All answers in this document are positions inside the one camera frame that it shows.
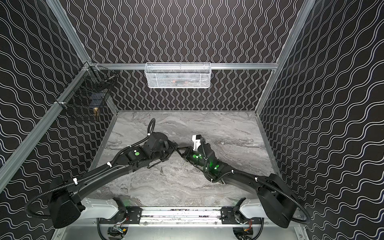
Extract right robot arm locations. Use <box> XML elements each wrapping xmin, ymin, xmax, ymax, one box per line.
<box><xmin>177</xmin><ymin>144</ymin><xmax>298</xmax><ymax>228</ymax></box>

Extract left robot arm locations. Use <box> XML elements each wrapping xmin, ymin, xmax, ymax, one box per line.
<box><xmin>48</xmin><ymin>132</ymin><xmax>178</xmax><ymax>229</ymax></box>

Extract brass object in basket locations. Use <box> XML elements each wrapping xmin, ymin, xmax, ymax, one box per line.
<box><xmin>93</xmin><ymin>108</ymin><xmax>100</xmax><ymax>118</ymax></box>

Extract white mesh basket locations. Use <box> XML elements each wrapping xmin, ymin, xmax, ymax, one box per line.
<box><xmin>145</xmin><ymin>62</ymin><xmax>212</xmax><ymax>89</ymax></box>

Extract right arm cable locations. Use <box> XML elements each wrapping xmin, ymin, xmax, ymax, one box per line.
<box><xmin>199</xmin><ymin>138</ymin><xmax>312</xmax><ymax>225</ymax></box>

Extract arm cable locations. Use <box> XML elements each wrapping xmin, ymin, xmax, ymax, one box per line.
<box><xmin>199</xmin><ymin>138</ymin><xmax>312</xmax><ymax>225</ymax></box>
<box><xmin>24</xmin><ymin>118</ymin><xmax>157</xmax><ymax>219</ymax></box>

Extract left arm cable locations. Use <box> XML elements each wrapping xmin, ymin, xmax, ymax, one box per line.
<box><xmin>24</xmin><ymin>118</ymin><xmax>157</xmax><ymax>219</ymax></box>

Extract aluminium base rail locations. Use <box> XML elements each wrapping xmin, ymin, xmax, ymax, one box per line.
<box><xmin>101</xmin><ymin>207</ymin><xmax>262</xmax><ymax>227</ymax></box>

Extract black wire basket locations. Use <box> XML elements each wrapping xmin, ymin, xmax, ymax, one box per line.
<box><xmin>59</xmin><ymin>64</ymin><xmax>118</xmax><ymax>122</ymax></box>

